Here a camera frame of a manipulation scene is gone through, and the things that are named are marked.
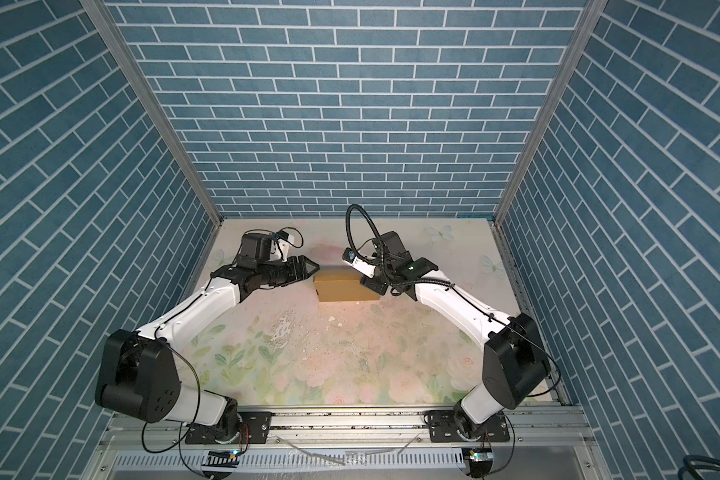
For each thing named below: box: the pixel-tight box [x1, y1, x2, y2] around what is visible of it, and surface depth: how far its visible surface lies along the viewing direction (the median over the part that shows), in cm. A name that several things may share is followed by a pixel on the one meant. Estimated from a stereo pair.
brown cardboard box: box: [314, 268, 380, 302], surface depth 88 cm
